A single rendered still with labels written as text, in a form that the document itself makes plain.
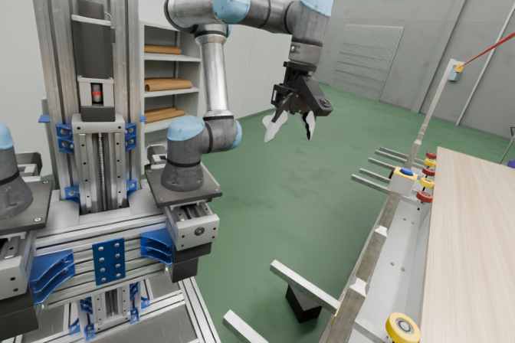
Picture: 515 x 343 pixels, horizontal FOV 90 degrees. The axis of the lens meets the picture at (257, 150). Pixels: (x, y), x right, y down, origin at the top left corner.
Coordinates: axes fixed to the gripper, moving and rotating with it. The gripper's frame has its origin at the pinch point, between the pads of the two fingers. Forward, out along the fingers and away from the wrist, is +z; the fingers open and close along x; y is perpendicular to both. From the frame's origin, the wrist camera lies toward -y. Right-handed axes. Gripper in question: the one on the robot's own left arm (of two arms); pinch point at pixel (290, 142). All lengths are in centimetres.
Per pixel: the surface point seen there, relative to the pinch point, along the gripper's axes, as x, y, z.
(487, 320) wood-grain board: -52, -46, 42
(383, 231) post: -21.6, -21.3, 18.7
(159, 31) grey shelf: -30, 291, -16
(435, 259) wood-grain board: -63, -25, 42
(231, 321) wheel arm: 15, -9, 49
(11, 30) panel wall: 89, 224, -1
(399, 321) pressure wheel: -24, -34, 41
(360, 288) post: 1.4, -31.1, 18.0
